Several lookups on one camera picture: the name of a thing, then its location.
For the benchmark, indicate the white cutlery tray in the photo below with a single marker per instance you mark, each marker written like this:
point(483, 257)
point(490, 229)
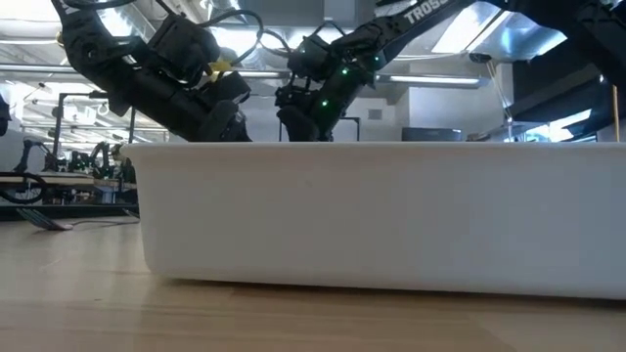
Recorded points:
point(371, 220)

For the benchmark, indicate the background black robot arm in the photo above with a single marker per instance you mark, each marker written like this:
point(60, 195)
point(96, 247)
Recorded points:
point(29, 144)
point(105, 156)

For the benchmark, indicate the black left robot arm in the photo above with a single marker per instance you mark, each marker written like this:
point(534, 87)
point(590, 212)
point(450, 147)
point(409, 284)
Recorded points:
point(93, 49)

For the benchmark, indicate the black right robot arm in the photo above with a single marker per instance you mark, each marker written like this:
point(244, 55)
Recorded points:
point(420, 14)

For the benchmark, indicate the dark monitor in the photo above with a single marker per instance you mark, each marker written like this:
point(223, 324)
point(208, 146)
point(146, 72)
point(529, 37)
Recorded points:
point(430, 135)

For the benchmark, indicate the long ceiling light strip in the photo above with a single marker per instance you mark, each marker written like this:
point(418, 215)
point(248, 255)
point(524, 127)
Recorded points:
point(430, 79)

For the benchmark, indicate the background workbench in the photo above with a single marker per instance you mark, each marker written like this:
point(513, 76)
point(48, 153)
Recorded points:
point(73, 180)

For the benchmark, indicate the black round hoop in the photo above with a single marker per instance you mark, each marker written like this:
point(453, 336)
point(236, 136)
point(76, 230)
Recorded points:
point(43, 187)

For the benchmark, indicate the silver pole with black head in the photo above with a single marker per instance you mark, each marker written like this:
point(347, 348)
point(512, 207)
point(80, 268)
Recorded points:
point(479, 58)

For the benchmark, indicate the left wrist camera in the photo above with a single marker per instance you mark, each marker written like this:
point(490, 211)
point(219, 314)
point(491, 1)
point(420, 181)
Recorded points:
point(183, 46)

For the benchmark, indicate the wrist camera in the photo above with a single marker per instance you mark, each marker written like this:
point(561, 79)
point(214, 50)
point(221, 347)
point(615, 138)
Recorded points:
point(310, 58)
point(183, 46)

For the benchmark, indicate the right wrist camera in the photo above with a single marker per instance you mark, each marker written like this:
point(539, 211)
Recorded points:
point(310, 58)

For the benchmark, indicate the black gantry frame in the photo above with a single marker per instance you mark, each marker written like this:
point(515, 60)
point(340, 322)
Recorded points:
point(58, 122)

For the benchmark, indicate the silver air duct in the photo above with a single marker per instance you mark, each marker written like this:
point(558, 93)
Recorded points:
point(528, 39)

